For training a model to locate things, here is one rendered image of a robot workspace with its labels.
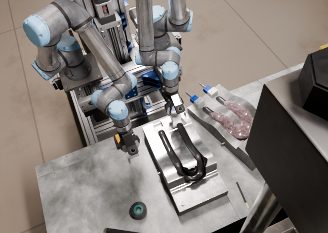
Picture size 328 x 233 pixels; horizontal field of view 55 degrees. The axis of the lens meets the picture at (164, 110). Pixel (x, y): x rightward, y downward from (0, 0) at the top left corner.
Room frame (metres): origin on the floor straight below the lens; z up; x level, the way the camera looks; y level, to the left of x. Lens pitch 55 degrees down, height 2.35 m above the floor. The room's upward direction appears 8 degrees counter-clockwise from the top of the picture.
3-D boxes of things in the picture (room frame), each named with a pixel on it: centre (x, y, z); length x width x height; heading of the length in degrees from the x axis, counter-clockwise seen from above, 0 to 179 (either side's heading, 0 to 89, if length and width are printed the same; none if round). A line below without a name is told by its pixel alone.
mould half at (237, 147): (0.90, -0.38, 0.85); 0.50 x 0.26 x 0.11; 33
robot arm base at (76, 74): (1.27, 0.46, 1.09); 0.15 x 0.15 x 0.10
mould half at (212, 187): (0.72, -0.06, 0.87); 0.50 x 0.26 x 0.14; 16
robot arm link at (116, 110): (0.78, 0.19, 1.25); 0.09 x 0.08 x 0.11; 42
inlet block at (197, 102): (1.10, -0.18, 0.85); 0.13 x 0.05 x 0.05; 33
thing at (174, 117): (1.00, -0.04, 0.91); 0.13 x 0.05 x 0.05; 16
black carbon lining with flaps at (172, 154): (0.74, -0.07, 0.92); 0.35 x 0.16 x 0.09; 16
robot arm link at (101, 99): (0.87, 0.25, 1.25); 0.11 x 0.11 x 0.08; 42
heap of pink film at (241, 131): (0.90, -0.38, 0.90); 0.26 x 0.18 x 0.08; 33
